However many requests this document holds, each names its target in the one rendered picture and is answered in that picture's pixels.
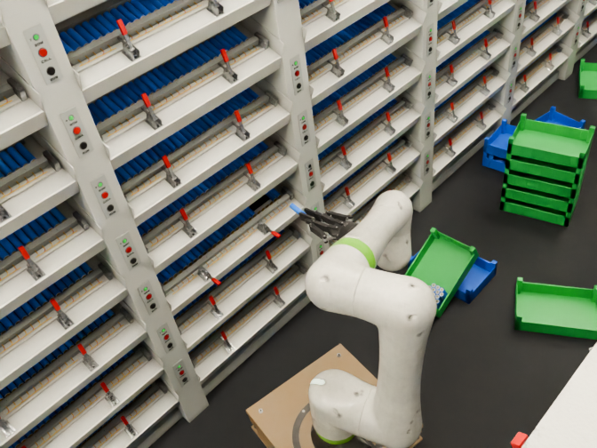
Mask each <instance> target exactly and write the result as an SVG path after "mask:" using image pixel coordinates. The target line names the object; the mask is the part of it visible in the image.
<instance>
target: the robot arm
mask: <svg viewBox="0 0 597 448"><path fill-rule="evenodd" d="M412 214H413V205H412V202H411V200H410V199H409V197H408V196H407V195H405V194H404V193H403V192H401V191H398V190H389V191H386V192H384V193H383V194H381V195H380V196H379V197H378V198H377V200H376V201H375V203H374V205H373V206H372V208H371V209H370V211H369V213H368V214H367V215H366V217H365V218H364V219H363V220H362V221H361V222H360V221H357V222H356V223H355V222H354V218H353V215H345V214H341V213H337V212H331V211H327V212H326V213H320V212H314V211H312V210H310V209H308V208H305V213H303V212H299V217H300V219H301V220H303V221H304V222H305V223H306V224H308V225H309V227H310V231H311V232H313V233H314V234H315V235H317V236H319V237H320V238H321V239H322V240H323V241H324V243H325V244H327V243H328V240H331V239H332V240H338V241H337V242H336V243H335V244H334V245H333V246H331V247H330V248H329V249H328V250H327V251H326V252H325V253H324V254H323V255H322V256H321V257H320V258H319V259H318V260H317V261H316V262H315V263H314V264H313V265H312V266H311V267H310V269H309V270H308V271H307V273H306V281H305V287H306V294H307V296H308V298H309V299H310V300H311V301H312V302H313V303H314V304H315V305H316V306H317V307H318V308H320V309H322V310H325V311H329V312H333V313H338V314H342V315H347V316H354V317H357V318H360V319H362V320H365V321H367V322H370V323H372V324H375V325H376V326H377V327H378V336H379V367H378V383H377V386H376V387H375V386H373V385H371V384H369V383H367V382H365V381H363V380H360V379H358V378H357V377H355V376H354V375H352V374H350V373H348V372H344V371H342V370H338V369H329V370H326V371H323V372H320V373H319V374H317V375H316V376H315V377H314V378H313V380H312V381H311V383H310V386H309V390H308V396H309V404H310V411H311V416H312V422H313V425H312V427H311V438H312V442H313V445H314V448H377V447H376V446H375V444H374V443H376V444H380V445H383V446H385V447H387V448H407V447H409V446H411V445H412V444H414V443H415V442H416V441H417V439H418V437H419V435H420V433H421V429H422V415H421V403H420V385H421V373H422V366H423V361H424V355H425V351H426V343H427V340H428V336H429V334H430V331H431V328H432V325H433V322H434V318H435V315H436V309H437V305H436V299H435V297H434V293H433V292H432V290H431V289H430V287H429V286H428V285H427V284H426V283H424V282H423V281H421V280H419V279H417V278H416V277H412V276H403V275H398V274H394V273H389V272H386V271H391V272H394V271H398V270H401V269H403V268H405V267H406V266H407V264H408V263H409V262H410V258H411V239H410V229H411V221H412ZM322 222H326V223H328V224H329V225H328V224H325V223H322ZM323 231H324V232H327V233H329V235H330V236H329V235H328V234H327V233H326V234H325V233H324V232H323ZM377 265H378V266H379V267H380V268H382V269H384V270H386V271H382V270H378V269H375V267H376V266H377ZM366 439H367V440H369V441H367V440H366ZM372 442H374V443H372Z"/></svg>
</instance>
